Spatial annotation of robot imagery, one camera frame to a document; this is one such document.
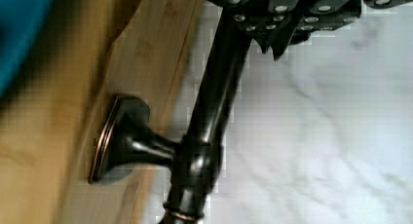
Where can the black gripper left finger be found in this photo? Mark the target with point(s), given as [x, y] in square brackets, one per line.
[264, 21]

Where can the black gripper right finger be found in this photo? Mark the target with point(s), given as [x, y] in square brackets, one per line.
[300, 18]

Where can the dark bronze drawer handle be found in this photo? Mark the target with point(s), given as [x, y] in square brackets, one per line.
[196, 160]

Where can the blue cloth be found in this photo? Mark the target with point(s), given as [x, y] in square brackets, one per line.
[20, 23]

